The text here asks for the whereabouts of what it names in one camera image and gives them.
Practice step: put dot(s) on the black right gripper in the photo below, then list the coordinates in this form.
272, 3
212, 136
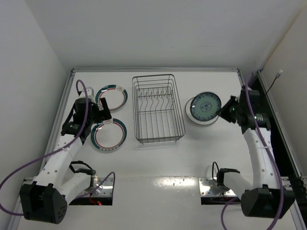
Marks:
230, 109

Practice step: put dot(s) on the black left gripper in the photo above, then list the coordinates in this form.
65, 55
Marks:
105, 109

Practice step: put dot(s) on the small blue floral plate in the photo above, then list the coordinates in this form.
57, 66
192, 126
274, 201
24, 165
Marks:
204, 106

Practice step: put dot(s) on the white plate with blue rim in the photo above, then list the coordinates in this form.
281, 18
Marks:
194, 120

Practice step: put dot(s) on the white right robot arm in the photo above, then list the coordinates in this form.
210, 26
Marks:
265, 196

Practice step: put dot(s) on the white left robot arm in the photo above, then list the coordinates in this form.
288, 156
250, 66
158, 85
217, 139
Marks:
47, 197

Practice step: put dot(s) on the near green red rimmed plate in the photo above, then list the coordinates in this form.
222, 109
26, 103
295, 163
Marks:
109, 135

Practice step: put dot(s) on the green red rimmed plate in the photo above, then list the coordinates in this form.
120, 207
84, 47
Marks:
116, 97
109, 135

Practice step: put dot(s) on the far green red rimmed plate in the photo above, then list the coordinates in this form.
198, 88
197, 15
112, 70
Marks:
116, 97

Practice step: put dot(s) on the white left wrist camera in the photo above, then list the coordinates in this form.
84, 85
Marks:
90, 92

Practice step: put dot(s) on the grey wire dish rack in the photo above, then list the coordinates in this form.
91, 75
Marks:
157, 109

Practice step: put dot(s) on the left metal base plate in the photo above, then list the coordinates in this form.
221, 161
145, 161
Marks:
102, 187

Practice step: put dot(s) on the metal base plate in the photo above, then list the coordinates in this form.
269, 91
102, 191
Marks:
102, 187
209, 189

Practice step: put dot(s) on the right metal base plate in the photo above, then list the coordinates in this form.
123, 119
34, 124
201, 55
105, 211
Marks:
209, 189

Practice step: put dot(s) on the aluminium table frame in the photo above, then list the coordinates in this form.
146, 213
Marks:
157, 186

